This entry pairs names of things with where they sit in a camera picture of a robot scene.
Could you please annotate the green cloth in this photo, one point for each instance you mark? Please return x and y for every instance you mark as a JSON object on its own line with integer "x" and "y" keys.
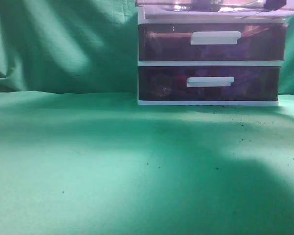
{"x": 79, "y": 156}

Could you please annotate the white drawer cabinet frame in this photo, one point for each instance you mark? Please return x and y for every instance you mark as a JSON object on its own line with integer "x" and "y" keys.
{"x": 222, "y": 81}

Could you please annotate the purple drawer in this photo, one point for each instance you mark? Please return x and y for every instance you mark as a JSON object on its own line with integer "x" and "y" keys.
{"x": 169, "y": 83}
{"x": 211, "y": 42}
{"x": 269, "y": 9}

